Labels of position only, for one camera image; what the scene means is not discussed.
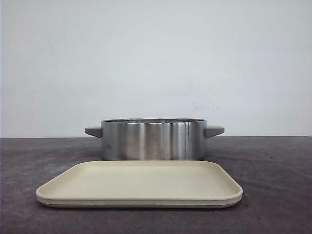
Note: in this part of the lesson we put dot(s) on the stainless steel steamer pot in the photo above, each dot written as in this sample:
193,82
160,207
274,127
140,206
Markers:
154,138

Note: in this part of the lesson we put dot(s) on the cream rectangular tray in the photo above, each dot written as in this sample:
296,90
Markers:
173,184

